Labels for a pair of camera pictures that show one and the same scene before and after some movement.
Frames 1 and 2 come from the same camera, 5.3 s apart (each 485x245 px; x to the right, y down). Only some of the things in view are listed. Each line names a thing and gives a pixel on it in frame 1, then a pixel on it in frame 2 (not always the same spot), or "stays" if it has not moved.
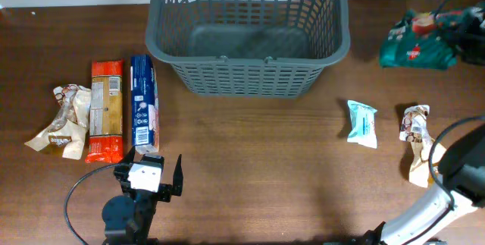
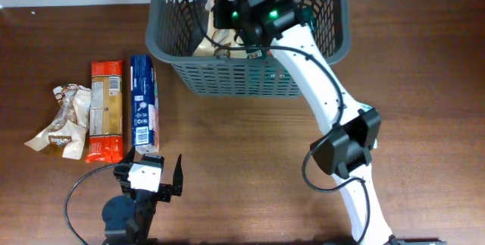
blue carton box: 144,99 stays
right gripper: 472,23 to 221,17
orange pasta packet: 106,113 stays
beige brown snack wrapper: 414,129 to 219,42
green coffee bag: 420,41 to 305,14
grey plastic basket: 248,34 stays
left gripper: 165,191 stays
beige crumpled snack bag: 71,124 stays
